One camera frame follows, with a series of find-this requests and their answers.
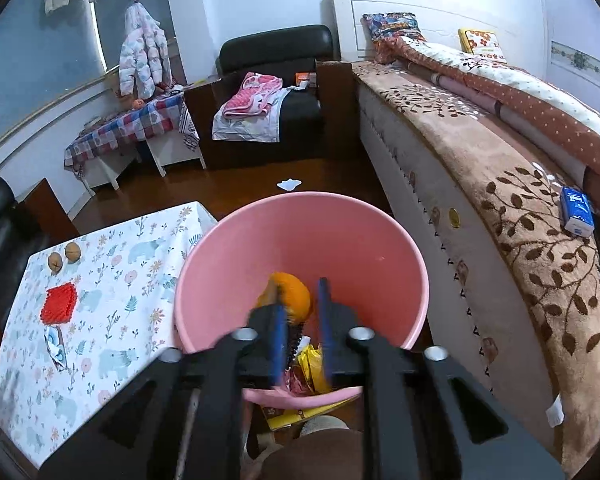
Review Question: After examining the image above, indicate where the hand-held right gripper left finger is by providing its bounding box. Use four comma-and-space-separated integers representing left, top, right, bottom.
37, 280, 291, 480

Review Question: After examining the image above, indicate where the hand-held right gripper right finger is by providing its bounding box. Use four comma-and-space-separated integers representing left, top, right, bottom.
316, 277, 566, 480

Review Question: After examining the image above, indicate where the large yellow plastic wrapper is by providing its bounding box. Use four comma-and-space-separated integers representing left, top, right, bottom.
297, 344, 333, 395

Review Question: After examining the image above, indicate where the orange peel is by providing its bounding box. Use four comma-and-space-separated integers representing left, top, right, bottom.
256, 271, 312, 323

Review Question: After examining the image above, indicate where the pink plastic bucket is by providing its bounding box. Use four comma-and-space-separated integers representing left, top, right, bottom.
172, 191, 429, 411

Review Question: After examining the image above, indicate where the white bed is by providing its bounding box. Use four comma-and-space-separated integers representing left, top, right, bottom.
330, 0, 600, 478

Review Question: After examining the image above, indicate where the white cloth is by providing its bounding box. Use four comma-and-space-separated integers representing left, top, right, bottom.
211, 87, 293, 143

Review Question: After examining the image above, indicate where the white desk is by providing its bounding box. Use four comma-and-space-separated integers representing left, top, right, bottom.
82, 127, 207, 196

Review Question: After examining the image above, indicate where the red foam net sleeve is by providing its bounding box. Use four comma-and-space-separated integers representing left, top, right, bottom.
40, 281, 78, 326

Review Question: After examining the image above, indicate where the white blue printed wrapper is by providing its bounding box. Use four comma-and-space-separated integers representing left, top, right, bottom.
44, 326, 69, 372

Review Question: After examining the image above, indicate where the black leather armchair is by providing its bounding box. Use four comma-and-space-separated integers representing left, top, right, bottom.
184, 24, 353, 171

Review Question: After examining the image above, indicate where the brown leaf pattern blanket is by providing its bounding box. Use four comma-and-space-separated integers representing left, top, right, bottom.
352, 60, 600, 478

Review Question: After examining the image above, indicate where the white tag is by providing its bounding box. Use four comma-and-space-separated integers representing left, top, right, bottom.
545, 394, 565, 428

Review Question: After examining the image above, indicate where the pink patterned blanket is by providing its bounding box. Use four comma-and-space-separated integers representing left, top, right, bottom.
220, 71, 283, 120

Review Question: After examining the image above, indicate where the checkered tablecloth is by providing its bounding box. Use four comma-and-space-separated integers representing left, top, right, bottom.
64, 96, 188, 176

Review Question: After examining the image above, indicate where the blue tissue pack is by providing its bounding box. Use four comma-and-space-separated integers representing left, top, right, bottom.
560, 186, 596, 237

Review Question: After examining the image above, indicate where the black leather sofa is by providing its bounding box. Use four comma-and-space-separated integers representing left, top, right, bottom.
0, 175, 81, 361

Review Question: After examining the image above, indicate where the polka dot quilt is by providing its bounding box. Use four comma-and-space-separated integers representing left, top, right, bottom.
375, 35, 600, 181

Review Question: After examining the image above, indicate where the colourful printed pillow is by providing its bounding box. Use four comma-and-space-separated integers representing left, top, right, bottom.
362, 12, 426, 43

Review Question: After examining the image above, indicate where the white patterned quilted jacket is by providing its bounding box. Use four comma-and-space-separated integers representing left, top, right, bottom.
119, 2, 172, 98

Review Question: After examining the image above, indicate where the yellow floral pillow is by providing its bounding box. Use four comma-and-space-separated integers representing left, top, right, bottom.
457, 28, 508, 64

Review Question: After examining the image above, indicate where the dark window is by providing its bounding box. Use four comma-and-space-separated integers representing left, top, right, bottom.
0, 0, 176, 146

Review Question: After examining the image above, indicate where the lilac wardrobe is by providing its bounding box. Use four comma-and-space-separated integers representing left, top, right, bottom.
537, 0, 600, 111

